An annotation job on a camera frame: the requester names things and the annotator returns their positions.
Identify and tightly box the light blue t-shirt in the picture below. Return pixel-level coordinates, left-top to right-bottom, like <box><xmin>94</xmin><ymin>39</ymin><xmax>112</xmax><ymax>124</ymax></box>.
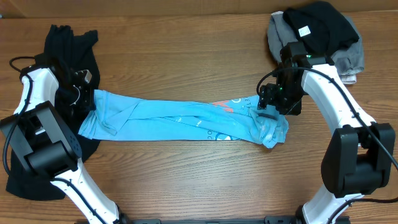
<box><xmin>78</xmin><ymin>90</ymin><xmax>289</xmax><ymax>148</ymax></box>

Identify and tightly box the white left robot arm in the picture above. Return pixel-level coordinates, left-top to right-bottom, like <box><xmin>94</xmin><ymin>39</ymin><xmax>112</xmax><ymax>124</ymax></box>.
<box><xmin>1</xmin><ymin>68</ymin><xmax>127</xmax><ymax>223</ymax></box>

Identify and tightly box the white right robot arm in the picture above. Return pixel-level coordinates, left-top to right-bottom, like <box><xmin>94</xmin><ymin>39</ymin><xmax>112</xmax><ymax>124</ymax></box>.
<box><xmin>257</xmin><ymin>42</ymin><xmax>397</xmax><ymax>224</ymax></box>

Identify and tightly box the black garment at left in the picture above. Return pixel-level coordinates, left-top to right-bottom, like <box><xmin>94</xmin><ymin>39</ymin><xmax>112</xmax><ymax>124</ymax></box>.
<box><xmin>6</xmin><ymin>25</ymin><xmax>100</xmax><ymax>201</ymax></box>

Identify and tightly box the folded grey garment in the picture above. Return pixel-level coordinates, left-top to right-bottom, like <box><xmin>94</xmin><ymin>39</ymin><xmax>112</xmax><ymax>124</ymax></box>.
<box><xmin>266</xmin><ymin>12</ymin><xmax>365</xmax><ymax>77</ymax></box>

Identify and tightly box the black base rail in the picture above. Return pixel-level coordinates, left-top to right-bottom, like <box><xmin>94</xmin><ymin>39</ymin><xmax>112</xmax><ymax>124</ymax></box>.
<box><xmin>74</xmin><ymin>214</ymin><xmax>351</xmax><ymax>224</ymax></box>

